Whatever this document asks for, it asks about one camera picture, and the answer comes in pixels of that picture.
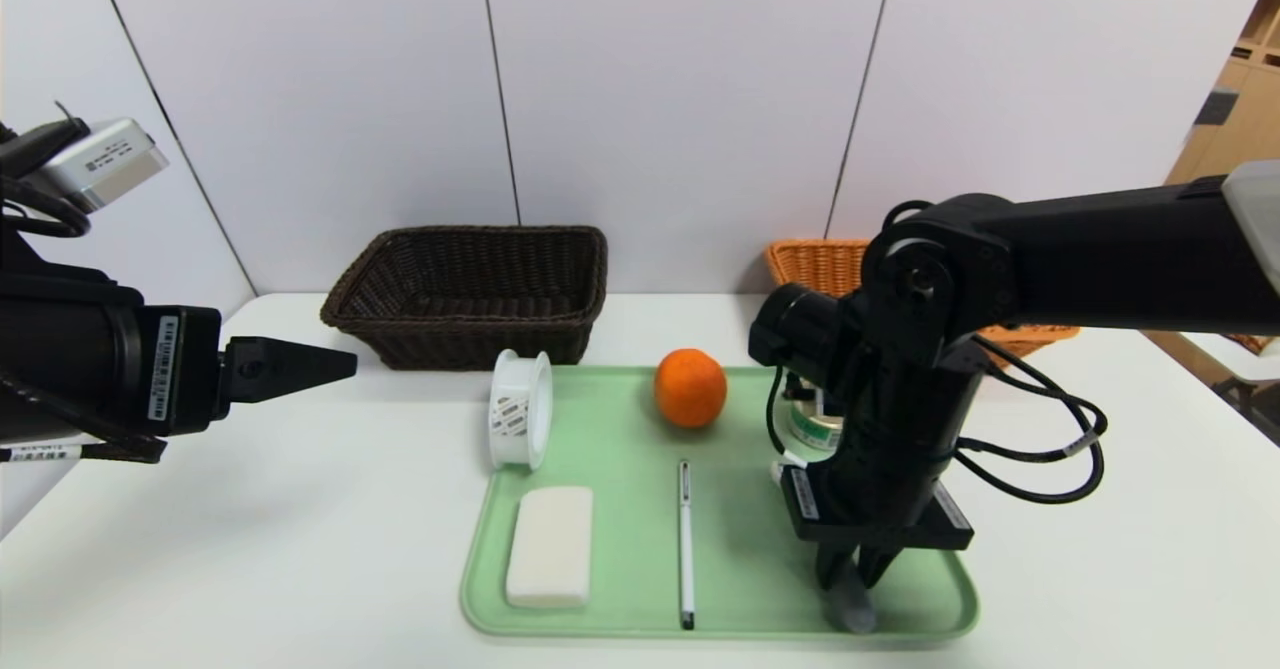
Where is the dark brown wicker basket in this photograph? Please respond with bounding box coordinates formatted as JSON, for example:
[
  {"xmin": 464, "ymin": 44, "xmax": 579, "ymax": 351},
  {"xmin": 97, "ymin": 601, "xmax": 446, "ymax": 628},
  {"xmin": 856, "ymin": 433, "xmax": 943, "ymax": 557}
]
[{"xmin": 320, "ymin": 226, "xmax": 609, "ymax": 371}]

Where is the white tape roll in case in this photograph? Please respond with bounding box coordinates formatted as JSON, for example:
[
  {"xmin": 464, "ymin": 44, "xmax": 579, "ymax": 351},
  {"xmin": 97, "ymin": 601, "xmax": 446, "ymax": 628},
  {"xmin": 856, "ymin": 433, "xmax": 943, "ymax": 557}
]
[{"xmin": 489, "ymin": 349, "xmax": 554, "ymax": 471}]

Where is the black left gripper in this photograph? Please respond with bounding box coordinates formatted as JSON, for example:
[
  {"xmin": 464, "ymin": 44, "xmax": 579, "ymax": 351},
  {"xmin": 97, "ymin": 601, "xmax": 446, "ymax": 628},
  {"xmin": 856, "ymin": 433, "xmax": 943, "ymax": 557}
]
[{"xmin": 0, "ymin": 285, "xmax": 358, "ymax": 444}]

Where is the white sponge block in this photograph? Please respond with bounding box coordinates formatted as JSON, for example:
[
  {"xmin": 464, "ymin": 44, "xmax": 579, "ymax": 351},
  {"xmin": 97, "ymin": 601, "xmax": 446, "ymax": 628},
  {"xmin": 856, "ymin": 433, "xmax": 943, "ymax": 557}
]
[{"xmin": 506, "ymin": 485, "xmax": 594, "ymax": 608}]

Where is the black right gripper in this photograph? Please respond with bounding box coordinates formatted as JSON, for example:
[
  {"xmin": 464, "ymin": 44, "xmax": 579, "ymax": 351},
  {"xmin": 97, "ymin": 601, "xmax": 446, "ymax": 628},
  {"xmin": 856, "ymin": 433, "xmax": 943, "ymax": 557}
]
[{"xmin": 779, "ymin": 359, "xmax": 975, "ymax": 591}]

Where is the light green plastic tray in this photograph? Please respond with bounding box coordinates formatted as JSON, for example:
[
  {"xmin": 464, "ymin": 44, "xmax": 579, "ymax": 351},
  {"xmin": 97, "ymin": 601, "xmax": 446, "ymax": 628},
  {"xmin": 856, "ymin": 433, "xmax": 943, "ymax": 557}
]
[{"xmin": 461, "ymin": 365, "xmax": 979, "ymax": 640}]

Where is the orange fruit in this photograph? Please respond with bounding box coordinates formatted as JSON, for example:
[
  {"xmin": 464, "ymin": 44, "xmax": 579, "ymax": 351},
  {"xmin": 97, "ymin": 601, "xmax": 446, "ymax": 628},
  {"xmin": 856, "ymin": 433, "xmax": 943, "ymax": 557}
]
[{"xmin": 654, "ymin": 348, "xmax": 728, "ymax": 429}]

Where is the white peeler with grey handle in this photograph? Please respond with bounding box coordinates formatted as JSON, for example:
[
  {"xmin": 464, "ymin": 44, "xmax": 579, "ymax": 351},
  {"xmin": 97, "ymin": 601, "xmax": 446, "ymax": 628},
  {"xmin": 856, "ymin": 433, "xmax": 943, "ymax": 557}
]
[{"xmin": 770, "ymin": 459, "xmax": 881, "ymax": 635}]

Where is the tin can with green label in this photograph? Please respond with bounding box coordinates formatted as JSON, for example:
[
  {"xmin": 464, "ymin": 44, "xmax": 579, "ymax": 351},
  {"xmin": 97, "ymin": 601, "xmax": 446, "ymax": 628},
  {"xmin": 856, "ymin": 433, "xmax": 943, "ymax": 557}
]
[{"xmin": 785, "ymin": 394, "xmax": 847, "ymax": 452}]

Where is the white pen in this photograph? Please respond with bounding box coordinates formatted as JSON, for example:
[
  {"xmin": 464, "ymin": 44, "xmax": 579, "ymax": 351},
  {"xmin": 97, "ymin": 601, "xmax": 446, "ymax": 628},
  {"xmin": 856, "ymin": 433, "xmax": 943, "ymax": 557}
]
[{"xmin": 677, "ymin": 459, "xmax": 695, "ymax": 629}]

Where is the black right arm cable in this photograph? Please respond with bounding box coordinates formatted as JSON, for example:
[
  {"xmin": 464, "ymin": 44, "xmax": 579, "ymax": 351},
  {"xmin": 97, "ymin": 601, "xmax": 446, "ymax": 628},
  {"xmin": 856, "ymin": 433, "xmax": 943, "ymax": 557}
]
[{"xmin": 955, "ymin": 334, "xmax": 1109, "ymax": 506}]

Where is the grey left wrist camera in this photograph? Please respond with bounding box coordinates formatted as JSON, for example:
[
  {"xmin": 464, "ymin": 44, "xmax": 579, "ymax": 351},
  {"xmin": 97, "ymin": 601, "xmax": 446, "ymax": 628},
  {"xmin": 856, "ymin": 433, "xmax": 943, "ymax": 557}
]
[{"xmin": 45, "ymin": 119, "xmax": 171, "ymax": 213}]

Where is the orange wicker basket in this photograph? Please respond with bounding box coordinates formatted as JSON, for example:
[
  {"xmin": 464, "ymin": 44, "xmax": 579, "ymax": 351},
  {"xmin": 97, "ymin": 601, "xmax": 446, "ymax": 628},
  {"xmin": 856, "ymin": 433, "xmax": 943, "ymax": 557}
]
[{"xmin": 765, "ymin": 239, "xmax": 1081, "ymax": 360}]

